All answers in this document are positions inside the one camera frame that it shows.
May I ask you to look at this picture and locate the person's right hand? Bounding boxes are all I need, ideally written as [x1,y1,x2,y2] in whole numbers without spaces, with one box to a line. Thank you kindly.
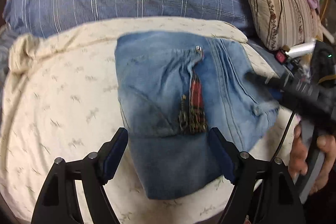
[287,123,336,196]

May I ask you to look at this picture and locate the cream leaf-print blanket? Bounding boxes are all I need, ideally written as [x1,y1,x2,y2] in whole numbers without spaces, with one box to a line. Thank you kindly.
[0,16,300,224]

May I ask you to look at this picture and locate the beige striped cushion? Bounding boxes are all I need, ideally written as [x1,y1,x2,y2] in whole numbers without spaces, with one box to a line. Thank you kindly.
[248,0,323,51]

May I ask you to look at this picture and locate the blue denim jeans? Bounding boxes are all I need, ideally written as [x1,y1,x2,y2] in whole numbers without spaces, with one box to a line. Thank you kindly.
[115,31,279,200]

